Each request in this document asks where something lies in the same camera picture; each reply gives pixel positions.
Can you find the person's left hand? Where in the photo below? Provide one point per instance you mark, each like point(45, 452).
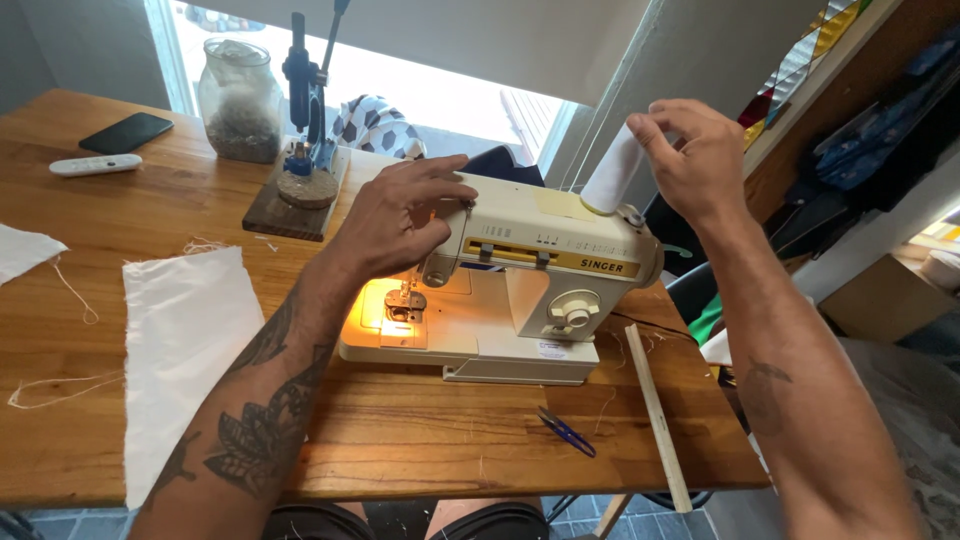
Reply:
point(382, 217)

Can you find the person's right hand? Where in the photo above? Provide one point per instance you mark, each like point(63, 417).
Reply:
point(705, 165)

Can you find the white thread spool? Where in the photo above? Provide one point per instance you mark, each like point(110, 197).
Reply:
point(611, 176)

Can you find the round cork disc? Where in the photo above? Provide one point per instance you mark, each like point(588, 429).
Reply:
point(307, 191)

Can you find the black chair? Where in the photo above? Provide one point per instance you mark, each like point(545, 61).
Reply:
point(682, 247)

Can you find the blue white hexagon-patterned cloth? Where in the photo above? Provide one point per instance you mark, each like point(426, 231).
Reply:
point(375, 127)

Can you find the dark wooden press base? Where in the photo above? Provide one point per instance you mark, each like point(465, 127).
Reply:
point(266, 214)

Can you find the navy blue cloth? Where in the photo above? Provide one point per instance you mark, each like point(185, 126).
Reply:
point(499, 165)

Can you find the stained glass panel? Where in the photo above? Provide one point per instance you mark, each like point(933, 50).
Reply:
point(795, 67)

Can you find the blue hand press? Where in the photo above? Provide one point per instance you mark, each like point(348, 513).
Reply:
point(309, 97)

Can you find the green cloth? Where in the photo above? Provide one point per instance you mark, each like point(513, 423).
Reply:
point(706, 322)

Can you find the shelf with dark clothes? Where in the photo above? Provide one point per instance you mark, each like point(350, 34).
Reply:
point(870, 150)

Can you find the cream sewing machine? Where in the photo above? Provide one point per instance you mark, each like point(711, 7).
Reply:
point(517, 315)

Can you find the glass jar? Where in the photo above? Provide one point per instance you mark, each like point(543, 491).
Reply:
point(240, 105)

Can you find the white roller blind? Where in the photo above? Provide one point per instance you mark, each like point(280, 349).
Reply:
point(450, 37)

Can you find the cardboard box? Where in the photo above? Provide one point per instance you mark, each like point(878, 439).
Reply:
point(885, 300)

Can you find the large white fabric piece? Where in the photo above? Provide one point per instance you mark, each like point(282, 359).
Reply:
point(187, 360)

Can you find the wooden ruler stick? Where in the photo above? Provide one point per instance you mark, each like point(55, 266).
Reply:
point(658, 420)

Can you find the black smartphone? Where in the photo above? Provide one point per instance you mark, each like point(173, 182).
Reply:
point(126, 133)

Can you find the blue thread snips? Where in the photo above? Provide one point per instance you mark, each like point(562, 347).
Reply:
point(564, 432)

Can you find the white remote control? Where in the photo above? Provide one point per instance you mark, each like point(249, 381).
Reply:
point(94, 164)

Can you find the person's black shorts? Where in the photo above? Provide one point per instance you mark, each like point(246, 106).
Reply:
point(495, 523)

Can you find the grey patterned fabric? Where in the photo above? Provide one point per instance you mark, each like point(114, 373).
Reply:
point(915, 420)

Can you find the small white fabric piece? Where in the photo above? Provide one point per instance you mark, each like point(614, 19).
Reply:
point(22, 251)

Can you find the loose white thread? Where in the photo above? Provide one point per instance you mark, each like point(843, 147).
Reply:
point(60, 384)

